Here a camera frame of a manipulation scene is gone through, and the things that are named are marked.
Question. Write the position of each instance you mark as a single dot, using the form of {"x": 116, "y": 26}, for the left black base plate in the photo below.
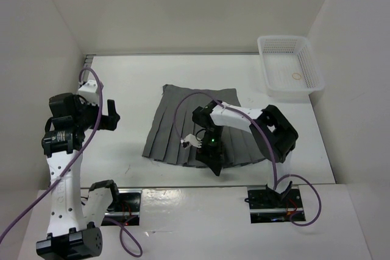
{"x": 127, "y": 209}

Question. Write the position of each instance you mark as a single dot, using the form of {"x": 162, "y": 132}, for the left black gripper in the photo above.
{"x": 109, "y": 122}

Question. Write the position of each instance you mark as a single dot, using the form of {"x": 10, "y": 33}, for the rubber band in basket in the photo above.
{"x": 296, "y": 76}

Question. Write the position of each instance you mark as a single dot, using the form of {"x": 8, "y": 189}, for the grey pleated skirt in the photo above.
{"x": 173, "y": 120}

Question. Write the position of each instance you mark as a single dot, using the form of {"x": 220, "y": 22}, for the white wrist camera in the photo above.
{"x": 191, "y": 140}
{"x": 90, "y": 92}

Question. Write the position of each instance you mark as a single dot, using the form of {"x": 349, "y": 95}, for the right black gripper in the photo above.
{"x": 215, "y": 163}

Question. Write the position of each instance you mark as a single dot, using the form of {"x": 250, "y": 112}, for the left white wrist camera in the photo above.
{"x": 90, "y": 92}

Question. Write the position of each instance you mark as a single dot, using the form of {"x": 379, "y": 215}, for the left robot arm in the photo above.
{"x": 74, "y": 228}

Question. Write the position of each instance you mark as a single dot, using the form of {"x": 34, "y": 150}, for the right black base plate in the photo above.
{"x": 263, "y": 210}

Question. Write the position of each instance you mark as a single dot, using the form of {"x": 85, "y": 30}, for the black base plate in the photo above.
{"x": 127, "y": 209}
{"x": 263, "y": 210}

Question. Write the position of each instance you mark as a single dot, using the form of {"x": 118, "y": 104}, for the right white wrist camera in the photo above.
{"x": 191, "y": 140}

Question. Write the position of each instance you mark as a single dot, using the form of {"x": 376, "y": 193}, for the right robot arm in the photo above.
{"x": 273, "y": 134}

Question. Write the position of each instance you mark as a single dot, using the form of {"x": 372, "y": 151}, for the white plastic basket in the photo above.
{"x": 283, "y": 55}

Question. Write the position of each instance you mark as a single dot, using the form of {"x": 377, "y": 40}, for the aluminium table edge rail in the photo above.
{"x": 88, "y": 60}

